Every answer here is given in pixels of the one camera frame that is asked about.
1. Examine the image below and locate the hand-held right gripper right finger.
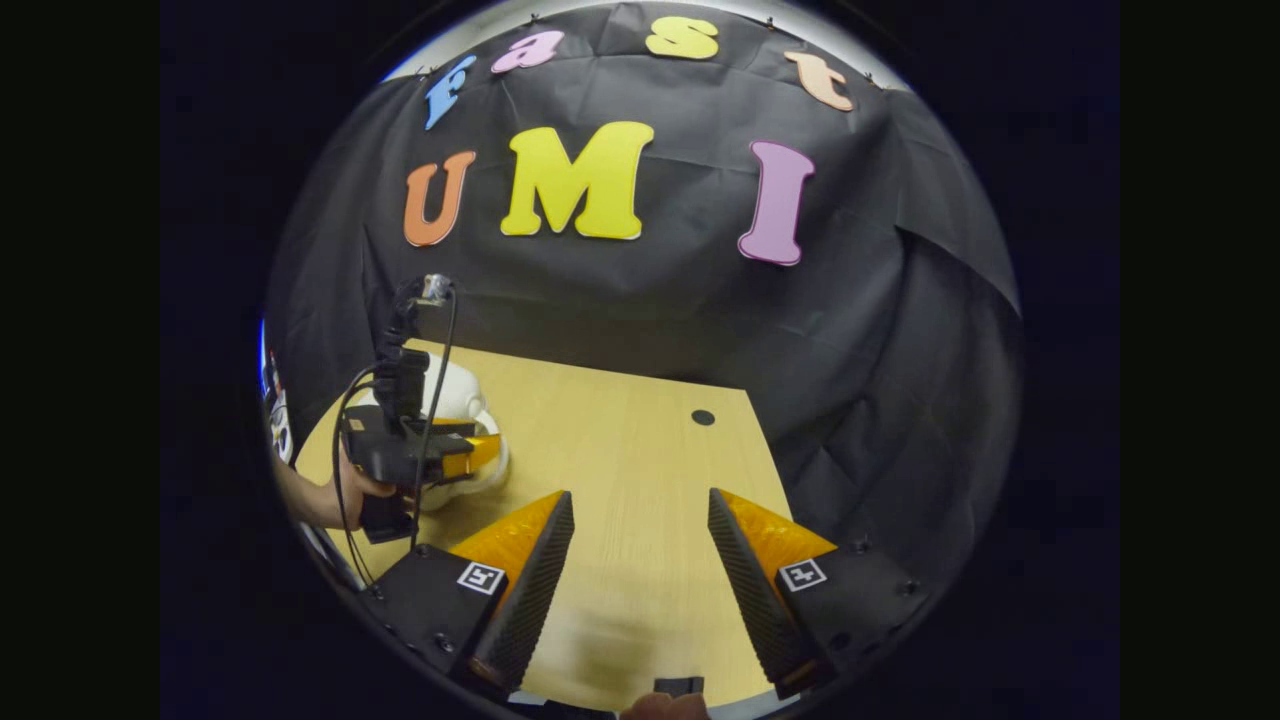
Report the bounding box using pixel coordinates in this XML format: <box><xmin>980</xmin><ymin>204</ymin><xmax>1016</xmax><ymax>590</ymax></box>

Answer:
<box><xmin>708</xmin><ymin>488</ymin><xmax>931</xmax><ymax>701</ymax></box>

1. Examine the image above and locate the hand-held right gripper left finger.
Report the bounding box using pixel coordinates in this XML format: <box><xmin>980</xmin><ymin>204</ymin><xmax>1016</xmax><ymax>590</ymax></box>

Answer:
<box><xmin>355</xmin><ymin>490</ymin><xmax>576</xmax><ymax>701</ymax></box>

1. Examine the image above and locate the black backdrop cloth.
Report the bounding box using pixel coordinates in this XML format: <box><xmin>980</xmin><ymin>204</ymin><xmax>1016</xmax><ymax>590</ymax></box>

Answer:
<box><xmin>262</xmin><ymin>0</ymin><xmax>1023</xmax><ymax>601</ymax></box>

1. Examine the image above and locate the black cable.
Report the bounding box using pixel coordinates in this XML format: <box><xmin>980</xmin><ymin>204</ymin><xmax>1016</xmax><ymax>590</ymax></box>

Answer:
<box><xmin>332</xmin><ymin>285</ymin><xmax>461</xmax><ymax>591</ymax></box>

